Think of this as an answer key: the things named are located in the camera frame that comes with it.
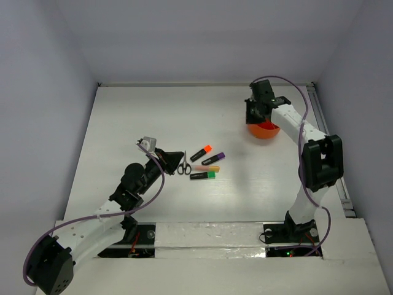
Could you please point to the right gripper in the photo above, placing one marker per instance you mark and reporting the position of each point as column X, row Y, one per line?
column 249, row 118

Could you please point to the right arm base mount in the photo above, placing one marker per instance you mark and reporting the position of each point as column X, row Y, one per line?
column 281, row 244

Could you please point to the orange cap highlighter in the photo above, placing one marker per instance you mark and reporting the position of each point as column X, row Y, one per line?
column 207, row 149

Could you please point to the orange round organizer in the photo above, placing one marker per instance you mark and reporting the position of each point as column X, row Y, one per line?
column 265, row 130

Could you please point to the black handled scissors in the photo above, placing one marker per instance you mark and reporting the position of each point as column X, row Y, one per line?
column 184, row 167

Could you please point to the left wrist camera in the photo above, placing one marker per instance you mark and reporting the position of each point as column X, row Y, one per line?
column 147, row 143

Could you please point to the green cap highlighter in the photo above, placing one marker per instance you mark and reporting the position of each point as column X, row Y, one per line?
column 203, row 175

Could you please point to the aluminium side rail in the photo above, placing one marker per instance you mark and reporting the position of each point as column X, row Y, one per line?
column 331, row 155

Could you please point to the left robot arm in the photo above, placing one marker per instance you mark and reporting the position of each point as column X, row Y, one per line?
column 55, row 257

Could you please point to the purple cap highlighter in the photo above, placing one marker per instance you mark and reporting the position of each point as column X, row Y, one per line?
column 213, row 159

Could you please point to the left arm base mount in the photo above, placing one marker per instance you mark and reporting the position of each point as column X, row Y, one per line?
column 137, row 242

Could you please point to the yellow cap translucent highlighter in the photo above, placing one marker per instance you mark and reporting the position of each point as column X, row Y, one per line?
column 213, row 168

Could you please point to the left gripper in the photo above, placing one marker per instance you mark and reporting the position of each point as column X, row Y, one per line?
column 166, row 160

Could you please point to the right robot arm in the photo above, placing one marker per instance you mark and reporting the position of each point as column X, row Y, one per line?
column 320, row 158

